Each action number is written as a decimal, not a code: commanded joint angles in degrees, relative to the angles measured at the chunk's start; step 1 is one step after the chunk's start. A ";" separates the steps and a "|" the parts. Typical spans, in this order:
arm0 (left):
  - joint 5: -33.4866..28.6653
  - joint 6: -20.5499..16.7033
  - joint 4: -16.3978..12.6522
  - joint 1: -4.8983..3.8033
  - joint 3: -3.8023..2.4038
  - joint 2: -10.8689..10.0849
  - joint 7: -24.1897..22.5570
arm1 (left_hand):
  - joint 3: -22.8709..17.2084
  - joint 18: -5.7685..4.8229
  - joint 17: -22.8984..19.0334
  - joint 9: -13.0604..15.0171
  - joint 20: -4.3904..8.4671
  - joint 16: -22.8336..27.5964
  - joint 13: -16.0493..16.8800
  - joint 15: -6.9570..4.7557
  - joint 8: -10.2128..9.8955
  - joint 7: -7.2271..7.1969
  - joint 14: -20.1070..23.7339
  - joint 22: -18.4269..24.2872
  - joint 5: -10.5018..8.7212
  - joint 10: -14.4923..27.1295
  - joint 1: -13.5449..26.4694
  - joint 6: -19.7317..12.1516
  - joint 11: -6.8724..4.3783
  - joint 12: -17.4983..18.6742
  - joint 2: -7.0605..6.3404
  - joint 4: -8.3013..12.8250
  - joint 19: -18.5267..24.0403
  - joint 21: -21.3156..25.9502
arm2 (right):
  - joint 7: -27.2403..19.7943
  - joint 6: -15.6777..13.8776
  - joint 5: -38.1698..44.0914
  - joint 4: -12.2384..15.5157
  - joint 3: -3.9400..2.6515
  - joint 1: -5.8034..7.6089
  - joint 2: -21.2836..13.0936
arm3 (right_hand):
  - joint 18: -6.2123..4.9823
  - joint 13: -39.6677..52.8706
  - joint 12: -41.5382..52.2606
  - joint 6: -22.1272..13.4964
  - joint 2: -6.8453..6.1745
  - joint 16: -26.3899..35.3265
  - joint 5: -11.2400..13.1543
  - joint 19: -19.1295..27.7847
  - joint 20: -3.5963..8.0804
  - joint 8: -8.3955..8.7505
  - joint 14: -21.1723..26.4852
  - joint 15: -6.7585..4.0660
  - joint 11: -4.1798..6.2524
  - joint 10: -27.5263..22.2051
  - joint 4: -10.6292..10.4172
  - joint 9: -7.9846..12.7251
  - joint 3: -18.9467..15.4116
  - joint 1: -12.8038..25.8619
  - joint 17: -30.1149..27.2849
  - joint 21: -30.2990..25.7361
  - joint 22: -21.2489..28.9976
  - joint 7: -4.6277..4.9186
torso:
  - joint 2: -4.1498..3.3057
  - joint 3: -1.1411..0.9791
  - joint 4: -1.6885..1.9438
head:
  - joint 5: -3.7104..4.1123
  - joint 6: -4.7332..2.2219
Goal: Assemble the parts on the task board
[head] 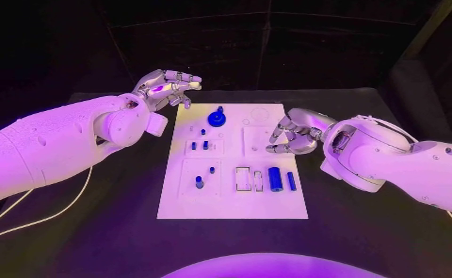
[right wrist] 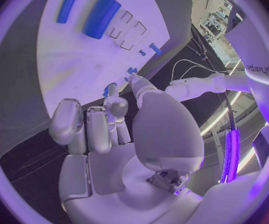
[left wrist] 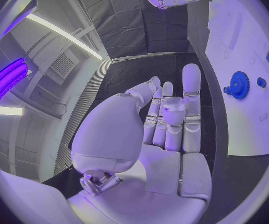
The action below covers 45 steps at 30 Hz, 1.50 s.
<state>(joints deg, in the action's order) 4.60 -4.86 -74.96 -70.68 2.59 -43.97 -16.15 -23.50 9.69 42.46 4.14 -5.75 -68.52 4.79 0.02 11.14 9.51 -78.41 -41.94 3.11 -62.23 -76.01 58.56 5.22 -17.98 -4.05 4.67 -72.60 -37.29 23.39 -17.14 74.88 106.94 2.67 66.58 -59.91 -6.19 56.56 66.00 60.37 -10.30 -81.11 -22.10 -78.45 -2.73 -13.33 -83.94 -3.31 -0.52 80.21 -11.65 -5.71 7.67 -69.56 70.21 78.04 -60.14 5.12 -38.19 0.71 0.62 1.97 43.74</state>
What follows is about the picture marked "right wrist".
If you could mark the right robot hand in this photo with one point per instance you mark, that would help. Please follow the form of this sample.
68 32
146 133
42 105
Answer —
162 134

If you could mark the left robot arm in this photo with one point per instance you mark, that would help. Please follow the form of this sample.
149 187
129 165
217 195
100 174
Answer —
204 85

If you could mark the white task board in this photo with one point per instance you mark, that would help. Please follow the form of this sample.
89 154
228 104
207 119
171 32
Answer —
78 63

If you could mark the blue block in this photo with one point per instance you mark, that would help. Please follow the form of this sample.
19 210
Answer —
132 70

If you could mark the blue gear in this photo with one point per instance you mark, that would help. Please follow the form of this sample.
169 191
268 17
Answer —
107 88

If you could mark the glowing light bar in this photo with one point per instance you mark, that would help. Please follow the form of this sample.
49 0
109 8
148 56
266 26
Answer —
232 153

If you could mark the small blue plug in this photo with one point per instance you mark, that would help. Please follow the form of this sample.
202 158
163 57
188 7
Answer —
142 52

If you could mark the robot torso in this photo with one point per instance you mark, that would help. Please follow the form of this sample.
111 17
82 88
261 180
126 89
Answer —
258 56

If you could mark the fat blue cylinder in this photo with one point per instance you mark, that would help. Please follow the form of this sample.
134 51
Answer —
100 17

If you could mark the long thin blue cylinder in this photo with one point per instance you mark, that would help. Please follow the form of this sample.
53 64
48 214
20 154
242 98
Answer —
68 5

